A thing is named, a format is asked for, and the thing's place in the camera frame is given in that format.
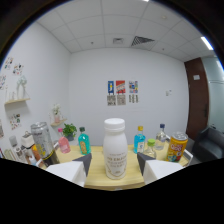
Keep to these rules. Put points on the brown door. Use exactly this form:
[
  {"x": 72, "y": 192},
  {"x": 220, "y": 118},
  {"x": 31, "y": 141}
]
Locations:
[{"x": 196, "y": 100}]

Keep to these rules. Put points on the small square ceiling vent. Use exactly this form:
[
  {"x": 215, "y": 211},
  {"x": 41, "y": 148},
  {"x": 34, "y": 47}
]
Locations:
[{"x": 118, "y": 41}]

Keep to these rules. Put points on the clear bottle green cap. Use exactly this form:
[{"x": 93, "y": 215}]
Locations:
[{"x": 150, "y": 151}]

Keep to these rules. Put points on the teal liquid bottle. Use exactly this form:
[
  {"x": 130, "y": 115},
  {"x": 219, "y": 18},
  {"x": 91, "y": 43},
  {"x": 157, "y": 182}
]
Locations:
[{"x": 84, "y": 143}]

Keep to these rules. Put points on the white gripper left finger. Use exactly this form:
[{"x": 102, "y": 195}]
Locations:
[{"x": 66, "y": 170}]

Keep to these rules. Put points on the ceiling air vent grille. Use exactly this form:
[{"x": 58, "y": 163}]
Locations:
[{"x": 142, "y": 41}]

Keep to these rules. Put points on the pink liquid bottle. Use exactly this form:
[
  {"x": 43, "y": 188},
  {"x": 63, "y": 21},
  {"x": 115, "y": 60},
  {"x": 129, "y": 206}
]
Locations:
[{"x": 64, "y": 144}]

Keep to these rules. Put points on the black armchair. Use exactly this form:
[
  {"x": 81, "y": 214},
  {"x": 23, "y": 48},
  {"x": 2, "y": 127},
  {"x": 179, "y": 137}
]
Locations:
[{"x": 210, "y": 145}]

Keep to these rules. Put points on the multicolour poster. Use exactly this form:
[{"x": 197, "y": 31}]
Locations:
[{"x": 133, "y": 87}]

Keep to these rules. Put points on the blue poster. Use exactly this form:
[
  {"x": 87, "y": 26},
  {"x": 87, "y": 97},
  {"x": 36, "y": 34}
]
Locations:
[{"x": 111, "y": 87}]

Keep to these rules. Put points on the clear bottle blue cap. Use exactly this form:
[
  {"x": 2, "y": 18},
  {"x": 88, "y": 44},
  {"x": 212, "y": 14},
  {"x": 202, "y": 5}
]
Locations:
[{"x": 161, "y": 138}]

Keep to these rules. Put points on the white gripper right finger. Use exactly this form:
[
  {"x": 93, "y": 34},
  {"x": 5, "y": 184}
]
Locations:
[{"x": 160, "y": 169}]

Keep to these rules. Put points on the small wooden wall shelf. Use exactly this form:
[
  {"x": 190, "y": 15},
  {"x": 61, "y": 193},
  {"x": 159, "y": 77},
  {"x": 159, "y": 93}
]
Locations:
[{"x": 58, "y": 122}]

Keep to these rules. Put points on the light blue bottle yellow cap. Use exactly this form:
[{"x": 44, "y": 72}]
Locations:
[{"x": 139, "y": 142}]

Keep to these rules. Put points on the black and white poster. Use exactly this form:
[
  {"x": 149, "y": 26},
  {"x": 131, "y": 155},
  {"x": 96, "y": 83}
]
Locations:
[
  {"x": 111, "y": 100},
  {"x": 133, "y": 98},
  {"x": 121, "y": 100}
]

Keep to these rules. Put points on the white pot with lid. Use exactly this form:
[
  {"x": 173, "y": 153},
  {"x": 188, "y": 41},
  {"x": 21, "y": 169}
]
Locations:
[{"x": 27, "y": 140}]

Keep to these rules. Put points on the wall sticker cluster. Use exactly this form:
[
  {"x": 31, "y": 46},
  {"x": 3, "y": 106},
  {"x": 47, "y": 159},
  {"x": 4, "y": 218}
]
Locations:
[{"x": 15, "y": 121}]

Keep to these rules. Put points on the white milk bottle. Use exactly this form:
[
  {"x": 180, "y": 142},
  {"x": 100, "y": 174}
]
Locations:
[{"x": 115, "y": 153}]

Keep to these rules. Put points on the two-tier wooden shelf rack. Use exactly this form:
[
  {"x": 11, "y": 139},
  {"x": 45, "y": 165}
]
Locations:
[{"x": 96, "y": 168}]

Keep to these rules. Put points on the white light switch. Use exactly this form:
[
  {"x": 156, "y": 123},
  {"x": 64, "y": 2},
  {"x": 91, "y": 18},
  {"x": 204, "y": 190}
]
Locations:
[{"x": 168, "y": 93}]

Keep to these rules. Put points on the ceiling light panel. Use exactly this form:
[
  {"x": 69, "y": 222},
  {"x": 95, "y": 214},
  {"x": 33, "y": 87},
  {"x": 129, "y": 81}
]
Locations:
[{"x": 207, "y": 43}]

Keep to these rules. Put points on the vase with white flowers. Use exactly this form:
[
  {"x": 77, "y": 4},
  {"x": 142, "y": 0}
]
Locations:
[{"x": 56, "y": 113}]

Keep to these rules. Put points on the red poster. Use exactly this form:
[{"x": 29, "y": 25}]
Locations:
[{"x": 120, "y": 87}]

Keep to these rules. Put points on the yellow orange drink can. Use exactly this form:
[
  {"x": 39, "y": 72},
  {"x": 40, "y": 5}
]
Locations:
[{"x": 176, "y": 148}]

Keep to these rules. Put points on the green potted plant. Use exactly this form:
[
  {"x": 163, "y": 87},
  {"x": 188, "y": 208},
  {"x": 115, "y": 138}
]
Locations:
[{"x": 69, "y": 130}]

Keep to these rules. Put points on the black and yellow tall can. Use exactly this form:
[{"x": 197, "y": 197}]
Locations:
[{"x": 44, "y": 143}]

